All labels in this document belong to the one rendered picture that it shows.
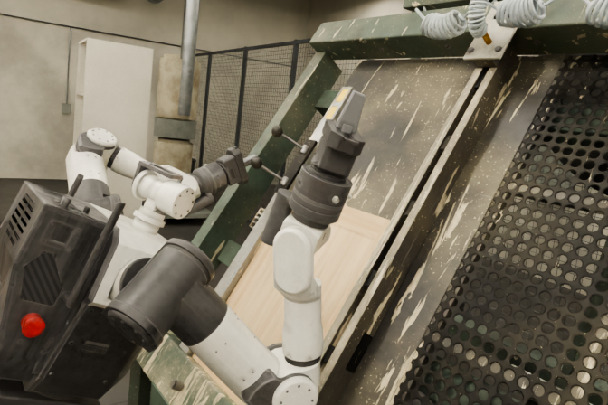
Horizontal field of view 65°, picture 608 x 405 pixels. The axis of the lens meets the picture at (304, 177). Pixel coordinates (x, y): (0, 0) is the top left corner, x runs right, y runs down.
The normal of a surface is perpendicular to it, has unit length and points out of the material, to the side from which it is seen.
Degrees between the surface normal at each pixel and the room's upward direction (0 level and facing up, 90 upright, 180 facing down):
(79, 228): 90
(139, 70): 90
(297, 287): 94
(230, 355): 90
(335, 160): 100
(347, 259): 58
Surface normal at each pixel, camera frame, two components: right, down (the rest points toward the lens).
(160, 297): 0.55, -0.35
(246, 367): 0.31, 0.16
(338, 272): -0.60, -0.53
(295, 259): -0.34, 0.16
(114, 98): 0.52, 0.17
